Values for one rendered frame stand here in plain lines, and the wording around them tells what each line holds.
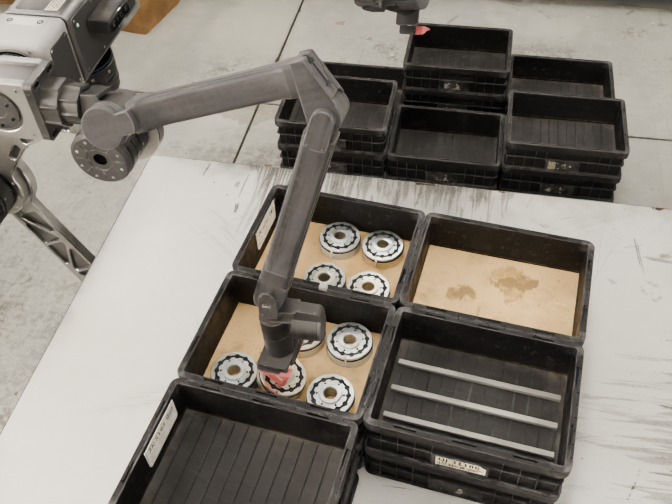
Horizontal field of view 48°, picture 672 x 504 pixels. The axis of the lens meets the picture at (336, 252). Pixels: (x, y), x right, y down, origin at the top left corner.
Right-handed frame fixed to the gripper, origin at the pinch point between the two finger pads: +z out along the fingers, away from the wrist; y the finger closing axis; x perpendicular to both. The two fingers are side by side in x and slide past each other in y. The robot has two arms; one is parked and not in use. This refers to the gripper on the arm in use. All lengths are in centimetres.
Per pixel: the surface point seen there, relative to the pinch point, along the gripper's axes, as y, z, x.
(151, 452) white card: -25.0, -1.4, 19.0
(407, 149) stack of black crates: 136, 47, 5
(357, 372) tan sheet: 7.4, 5.8, -13.6
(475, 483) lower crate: -9.6, 10.5, -42.6
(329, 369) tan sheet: 6.5, 5.5, -7.4
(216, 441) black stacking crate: -16.3, 5.4, 10.2
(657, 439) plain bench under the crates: 16, 21, -79
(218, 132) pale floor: 171, 80, 104
